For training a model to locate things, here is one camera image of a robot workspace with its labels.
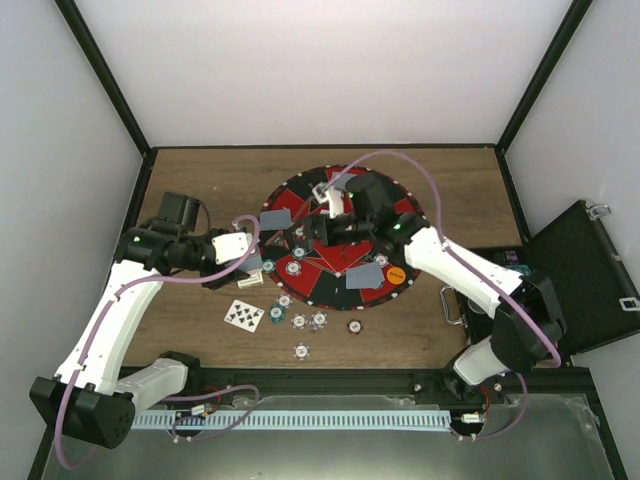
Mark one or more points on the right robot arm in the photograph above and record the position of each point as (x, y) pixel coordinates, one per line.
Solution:
(527, 319)

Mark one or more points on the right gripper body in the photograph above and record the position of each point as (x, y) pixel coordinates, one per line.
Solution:
(341, 236)

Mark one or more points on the dark chips in case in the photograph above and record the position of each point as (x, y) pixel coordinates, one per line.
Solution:
(511, 257)

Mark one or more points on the green poker chip stack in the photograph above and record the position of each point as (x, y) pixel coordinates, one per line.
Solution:
(277, 314)

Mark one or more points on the black poker case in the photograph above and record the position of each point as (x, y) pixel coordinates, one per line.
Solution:
(598, 300)

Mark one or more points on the face up clubs card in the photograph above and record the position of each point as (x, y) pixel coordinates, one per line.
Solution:
(244, 316)

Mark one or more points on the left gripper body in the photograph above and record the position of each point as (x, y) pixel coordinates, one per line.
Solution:
(216, 283)

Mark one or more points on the light blue slotted cable duct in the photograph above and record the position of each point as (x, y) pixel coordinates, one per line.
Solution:
(263, 420)

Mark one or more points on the blue backed card deck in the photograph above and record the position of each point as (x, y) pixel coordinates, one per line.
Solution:
(252, 263)

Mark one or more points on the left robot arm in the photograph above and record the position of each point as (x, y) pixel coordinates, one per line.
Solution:
(86, 399)

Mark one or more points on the orange big blind button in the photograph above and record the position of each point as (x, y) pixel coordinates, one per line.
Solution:
(396, 275)

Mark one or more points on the triangular all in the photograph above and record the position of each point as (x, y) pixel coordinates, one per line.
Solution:
(278, 240)

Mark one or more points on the dealt blue backed card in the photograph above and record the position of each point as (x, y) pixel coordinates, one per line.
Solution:
(272, 220)

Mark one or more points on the brown poker chip stack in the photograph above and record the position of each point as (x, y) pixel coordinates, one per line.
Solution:
(355, 327)

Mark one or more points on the round red black poker mat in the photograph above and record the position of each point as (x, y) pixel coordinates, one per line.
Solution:
(322, 279)

